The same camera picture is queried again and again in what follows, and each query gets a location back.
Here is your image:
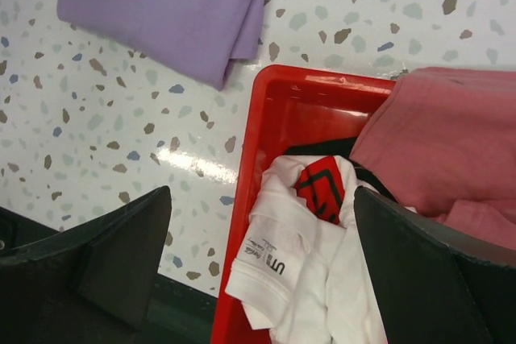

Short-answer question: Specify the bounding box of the red plastic bin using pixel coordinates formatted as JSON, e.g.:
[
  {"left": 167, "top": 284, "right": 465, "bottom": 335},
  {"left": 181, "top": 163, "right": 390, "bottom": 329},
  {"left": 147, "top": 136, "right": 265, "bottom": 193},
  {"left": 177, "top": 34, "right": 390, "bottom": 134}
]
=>
[{"left": 211, "top": 65, "right": 393, "bottom": 343}]

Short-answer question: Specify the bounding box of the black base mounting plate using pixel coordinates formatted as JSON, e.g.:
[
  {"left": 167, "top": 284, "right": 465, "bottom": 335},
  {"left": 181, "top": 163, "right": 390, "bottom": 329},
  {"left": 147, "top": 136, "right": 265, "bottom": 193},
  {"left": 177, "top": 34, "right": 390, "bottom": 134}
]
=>
[{"left": 1, "top": 208, "right": 217, "bottom": 344}]

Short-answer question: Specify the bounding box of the white red t shirt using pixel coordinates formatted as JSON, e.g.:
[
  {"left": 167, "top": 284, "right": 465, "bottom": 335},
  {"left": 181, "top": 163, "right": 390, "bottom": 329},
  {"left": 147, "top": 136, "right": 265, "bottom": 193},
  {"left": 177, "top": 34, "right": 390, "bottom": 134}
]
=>
[{"left": 225, "top": 155, "right": 387, "bottom": 343}]

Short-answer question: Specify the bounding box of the dark pink t shirt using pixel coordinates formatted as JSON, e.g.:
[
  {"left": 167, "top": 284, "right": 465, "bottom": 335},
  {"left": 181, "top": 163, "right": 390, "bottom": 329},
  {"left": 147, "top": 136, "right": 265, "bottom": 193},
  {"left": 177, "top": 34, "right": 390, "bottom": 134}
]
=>
[{"left": 351, "top": 68, "right": 515, "bottom": 249}]

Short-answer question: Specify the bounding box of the purple t shirt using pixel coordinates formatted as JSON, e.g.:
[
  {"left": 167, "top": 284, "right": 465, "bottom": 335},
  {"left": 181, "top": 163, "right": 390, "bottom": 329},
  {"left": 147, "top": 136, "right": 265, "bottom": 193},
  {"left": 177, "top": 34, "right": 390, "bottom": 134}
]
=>
[{"left": 57, "top": 0, "right": 264, "bottom": 89}]

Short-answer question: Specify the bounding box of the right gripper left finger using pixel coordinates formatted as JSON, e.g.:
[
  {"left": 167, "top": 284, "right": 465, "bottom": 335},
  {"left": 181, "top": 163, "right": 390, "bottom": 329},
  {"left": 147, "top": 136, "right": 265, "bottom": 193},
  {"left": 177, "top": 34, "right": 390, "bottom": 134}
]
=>
[{"left": 1, "top": 186, "right": 172, "bottom": 343}]

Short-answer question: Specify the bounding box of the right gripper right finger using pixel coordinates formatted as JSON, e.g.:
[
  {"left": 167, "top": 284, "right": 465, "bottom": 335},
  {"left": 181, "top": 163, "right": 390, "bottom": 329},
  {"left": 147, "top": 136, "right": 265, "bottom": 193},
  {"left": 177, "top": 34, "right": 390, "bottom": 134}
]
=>
[{"left": 354, "top": 187, "right": 515, "bottom": 343}]

